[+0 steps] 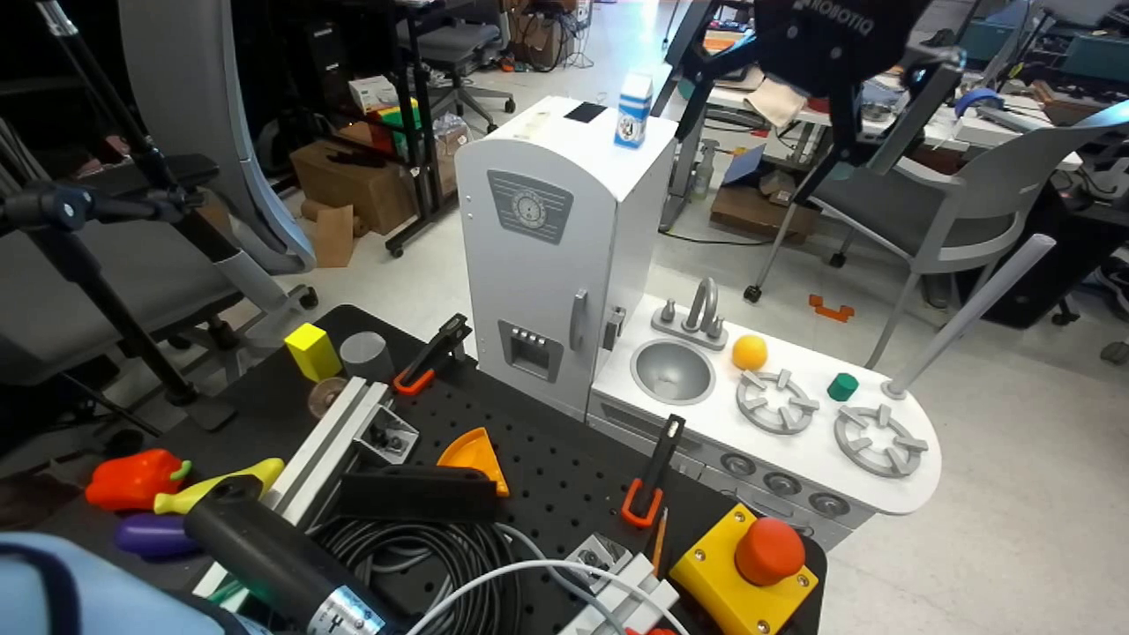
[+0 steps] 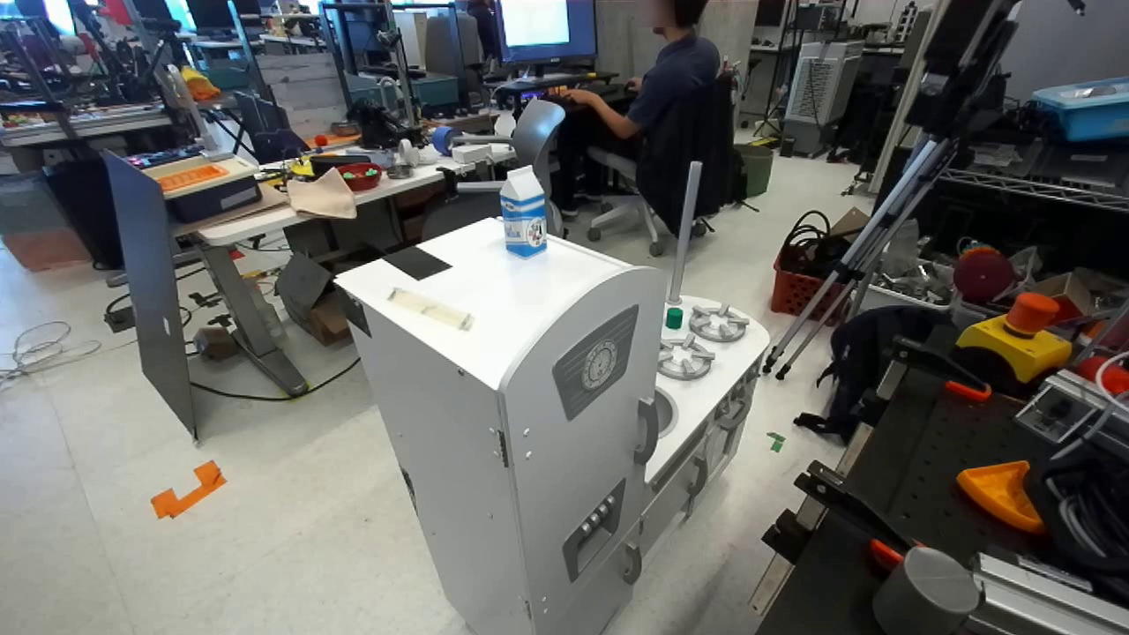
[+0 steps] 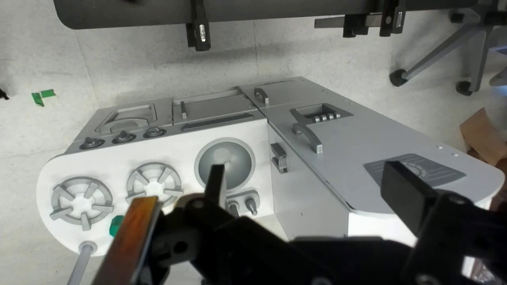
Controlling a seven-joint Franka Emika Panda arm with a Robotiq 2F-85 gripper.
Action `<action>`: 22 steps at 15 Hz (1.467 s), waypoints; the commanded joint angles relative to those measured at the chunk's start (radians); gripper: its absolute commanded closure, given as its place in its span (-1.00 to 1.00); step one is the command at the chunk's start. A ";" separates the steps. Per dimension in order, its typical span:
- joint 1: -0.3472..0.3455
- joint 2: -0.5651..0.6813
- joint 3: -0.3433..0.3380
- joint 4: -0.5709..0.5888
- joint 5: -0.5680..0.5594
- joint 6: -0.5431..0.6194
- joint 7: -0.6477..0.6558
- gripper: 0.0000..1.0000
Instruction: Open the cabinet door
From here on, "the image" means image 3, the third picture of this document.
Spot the white toy kitchen body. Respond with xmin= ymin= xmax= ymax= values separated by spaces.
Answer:
xmin=35 ymin=75 xmax=507 ymax=259

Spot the gray toy cabinet door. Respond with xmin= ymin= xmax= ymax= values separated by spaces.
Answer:
xmin=237 ymin=75 xmax=507 ymax=215

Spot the gray side latch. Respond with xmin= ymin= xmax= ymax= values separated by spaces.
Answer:
xmin=269 ymin=140 xmax=290 ymax=175

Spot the gray curved faucet spout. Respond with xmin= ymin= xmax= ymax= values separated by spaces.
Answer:
xmin=172 ymin=189 xmax=209 ymax=212

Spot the long gray door handle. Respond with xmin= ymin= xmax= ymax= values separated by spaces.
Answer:
xmin=291 ymin=121 xmax=325 ymax=156

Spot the brown cardboard box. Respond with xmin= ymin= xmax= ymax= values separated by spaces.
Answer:
xmin=458 ymin=105 xmax=507 ymax=167

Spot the small green toy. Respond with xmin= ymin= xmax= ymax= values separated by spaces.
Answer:
xmin=106 ymin=212 xmax=126 ymax=240

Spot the dark gray stove knob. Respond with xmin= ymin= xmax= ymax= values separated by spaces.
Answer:
xmin=77 ymin=136 xmax=106 ymax=151
xmin=111 ymin=129 xmax=138 ymax=145
xmin=141 ymin=124 xmax=168 ymax=140

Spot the flat gray metal bar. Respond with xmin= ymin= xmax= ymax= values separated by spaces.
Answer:
xmin=312 ymin=12 xmax=383 ymax=29

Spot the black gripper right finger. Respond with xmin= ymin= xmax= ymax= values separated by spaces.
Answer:
xmin=380 ymin=159 xmax=442 ymax=240

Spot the dark gray table top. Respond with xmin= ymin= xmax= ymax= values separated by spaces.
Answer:
xmin=52 ymin=0 xmax=507 ymax=31

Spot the metallic gripper left finger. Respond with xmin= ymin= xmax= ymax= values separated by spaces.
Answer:
xmin=92 ymin=194 xmax=163 ymax=285

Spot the gray spoked stove burner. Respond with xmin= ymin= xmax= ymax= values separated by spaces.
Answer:
xmin=123 ymin=159 xmax=185 ymax=205
xmin=47 ymin=174 xmax=115 ymax=232

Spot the gray cylindrical post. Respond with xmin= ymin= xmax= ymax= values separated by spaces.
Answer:
xmin=65 ymin=238 xmax=100 ymax=285

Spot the gray office chair base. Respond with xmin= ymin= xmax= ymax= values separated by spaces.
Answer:
xmin=388 ymin=0 xmax=507 ymax=98

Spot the gray round sink bowl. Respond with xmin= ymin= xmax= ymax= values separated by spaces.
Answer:
xmin=193 ymin=136 xmax=256 ymax=189

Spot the green tape piece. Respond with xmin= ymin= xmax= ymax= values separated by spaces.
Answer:
xmin=28 ymin=86 xmax=57 ymax=109

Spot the small gray door handle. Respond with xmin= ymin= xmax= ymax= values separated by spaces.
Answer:
xmin=252 ymin=85 xmax=271 ymax=107

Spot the gray faucet tap handle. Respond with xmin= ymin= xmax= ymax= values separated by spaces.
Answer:
xmin=225 ymin=196 xmax=242 ymax=218
xmin=242 ymin=193 xmax=261 ymax=216

